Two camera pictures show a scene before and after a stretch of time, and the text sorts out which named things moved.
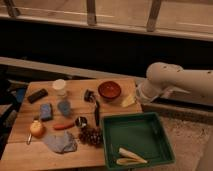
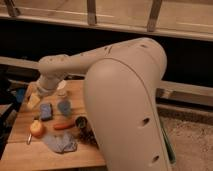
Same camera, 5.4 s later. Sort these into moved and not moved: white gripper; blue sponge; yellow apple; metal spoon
Moved: white gripper
Not moved: yellow apple; blue sponge; metal spoon
